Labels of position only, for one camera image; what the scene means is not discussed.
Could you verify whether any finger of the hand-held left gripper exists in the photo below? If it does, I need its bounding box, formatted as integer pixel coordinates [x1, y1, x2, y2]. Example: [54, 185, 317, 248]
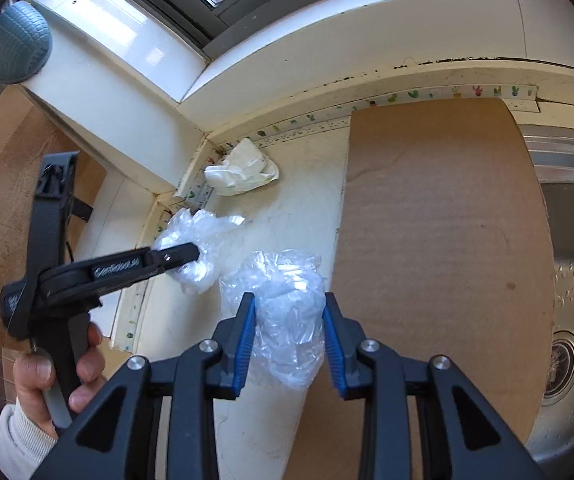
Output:
[140, 241, 202, 277]

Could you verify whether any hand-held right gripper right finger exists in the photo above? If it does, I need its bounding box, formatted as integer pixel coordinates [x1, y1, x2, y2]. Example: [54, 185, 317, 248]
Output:
[323, 292, 548, 480]

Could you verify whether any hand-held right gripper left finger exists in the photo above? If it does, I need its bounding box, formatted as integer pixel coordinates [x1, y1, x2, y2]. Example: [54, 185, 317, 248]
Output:
[30, 292, 257, 480]

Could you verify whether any clear plastic bag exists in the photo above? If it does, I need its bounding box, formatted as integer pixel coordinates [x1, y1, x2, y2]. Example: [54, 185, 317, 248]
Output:
[153, 208, 248, 296]
[219, 249, 328, 391]

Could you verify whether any person's left forearm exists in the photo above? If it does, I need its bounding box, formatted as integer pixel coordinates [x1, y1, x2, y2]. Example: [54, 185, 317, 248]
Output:
[0, 402, 61, 480]

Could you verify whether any person's left hand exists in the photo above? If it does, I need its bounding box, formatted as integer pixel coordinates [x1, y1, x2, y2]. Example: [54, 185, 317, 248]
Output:
[13, 324, 107, 436]

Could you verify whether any wooden cutting board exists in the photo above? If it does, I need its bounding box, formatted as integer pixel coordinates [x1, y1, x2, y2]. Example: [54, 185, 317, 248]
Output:
[0, 85, 109, 356]

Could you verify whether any crumpled white paper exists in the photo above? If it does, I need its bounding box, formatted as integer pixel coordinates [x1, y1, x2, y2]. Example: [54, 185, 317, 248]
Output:
[203, 139, 281, 197]

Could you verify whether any brown cardboard sheet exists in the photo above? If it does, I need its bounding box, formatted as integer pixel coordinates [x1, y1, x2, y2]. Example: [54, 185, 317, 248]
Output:
[284, 99, 556, 480]

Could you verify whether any blue utensil holder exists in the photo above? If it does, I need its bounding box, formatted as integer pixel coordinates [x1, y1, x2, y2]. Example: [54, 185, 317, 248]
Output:
[0, 1, 53, 85]

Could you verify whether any dark framed window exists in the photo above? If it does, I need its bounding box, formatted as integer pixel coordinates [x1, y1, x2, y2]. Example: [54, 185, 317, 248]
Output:
[74, 0, 498, 59]

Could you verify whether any stainless steel sink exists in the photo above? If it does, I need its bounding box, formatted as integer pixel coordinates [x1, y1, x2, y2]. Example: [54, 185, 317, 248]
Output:
[517, 125, 574, 466]

